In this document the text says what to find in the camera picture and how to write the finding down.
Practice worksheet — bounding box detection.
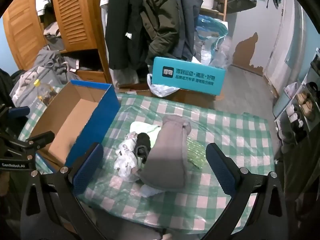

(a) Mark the brown cardboard box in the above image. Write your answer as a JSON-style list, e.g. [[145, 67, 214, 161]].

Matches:
[[116, 83, 225, 109]]

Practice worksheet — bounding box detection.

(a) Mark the grey clothes pile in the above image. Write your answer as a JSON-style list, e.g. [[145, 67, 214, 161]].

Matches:
[[33, 22, 81, 84]]

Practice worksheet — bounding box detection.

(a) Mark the white plastic bag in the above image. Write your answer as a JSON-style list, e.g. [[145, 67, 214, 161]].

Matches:
[[147, 74, 179, 98]]

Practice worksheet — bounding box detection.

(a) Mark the grey tote bag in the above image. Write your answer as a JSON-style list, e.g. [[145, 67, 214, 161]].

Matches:
[[10, 66, 67, 115]]

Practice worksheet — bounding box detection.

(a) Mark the black hanging coat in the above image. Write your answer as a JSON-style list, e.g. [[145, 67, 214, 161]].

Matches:
[[105, 0, 149, 70]]

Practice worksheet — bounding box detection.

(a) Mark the navy hanging jacket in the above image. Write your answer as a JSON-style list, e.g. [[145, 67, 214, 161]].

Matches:
[[172, 0, 203, 61]]

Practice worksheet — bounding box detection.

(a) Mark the green checkered tablecloth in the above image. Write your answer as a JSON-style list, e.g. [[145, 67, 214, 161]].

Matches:
[[18, 84, 276, 234]]

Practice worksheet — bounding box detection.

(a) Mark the olive hanging jacket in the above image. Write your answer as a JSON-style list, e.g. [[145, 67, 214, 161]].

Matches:
[[140, 0, 180, 65]]

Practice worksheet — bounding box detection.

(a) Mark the blue cardboard box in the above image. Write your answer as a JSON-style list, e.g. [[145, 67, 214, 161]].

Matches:
[[30, 80, 120, 172]]

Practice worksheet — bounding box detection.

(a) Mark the grey fleece garment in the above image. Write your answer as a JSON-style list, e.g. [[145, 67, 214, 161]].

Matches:
[[137, 115, 191, 191]]

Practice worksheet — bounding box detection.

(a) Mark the blue clear plastic bag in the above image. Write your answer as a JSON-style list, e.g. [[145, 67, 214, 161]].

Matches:
[[194, 15, 231, 69]]

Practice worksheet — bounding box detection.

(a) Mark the wooden louvered wardrobe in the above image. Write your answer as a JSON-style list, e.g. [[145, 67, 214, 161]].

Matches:
[[1, 0, 112, 83]]

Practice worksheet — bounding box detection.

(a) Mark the white printed sock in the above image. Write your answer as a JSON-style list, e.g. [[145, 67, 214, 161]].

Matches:
[[114, 132, 142, 182]]

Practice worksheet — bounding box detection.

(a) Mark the teal shoe box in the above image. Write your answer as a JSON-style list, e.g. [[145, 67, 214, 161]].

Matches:
[[152, 57, 226, 95]]

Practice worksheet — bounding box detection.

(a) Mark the green sparkly knit cloth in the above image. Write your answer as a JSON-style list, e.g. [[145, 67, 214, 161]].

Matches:
[[187, 137, 207, 169]]

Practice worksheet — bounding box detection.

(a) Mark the black fuzzy sock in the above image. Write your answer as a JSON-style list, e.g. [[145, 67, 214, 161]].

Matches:
[[134, 133, 151, 164]]

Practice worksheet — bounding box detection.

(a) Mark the light blue trash bin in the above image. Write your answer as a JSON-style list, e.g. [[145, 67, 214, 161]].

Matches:
[[272, 89, 291, 118]]

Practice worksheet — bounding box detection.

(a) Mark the yellow cap plastic bottle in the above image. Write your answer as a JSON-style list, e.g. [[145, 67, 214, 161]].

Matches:
[[34, 79, 57, 106]]

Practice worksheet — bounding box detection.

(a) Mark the shoe rack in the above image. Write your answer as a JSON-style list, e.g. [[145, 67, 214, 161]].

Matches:
[[275, 48, 319, 153]]

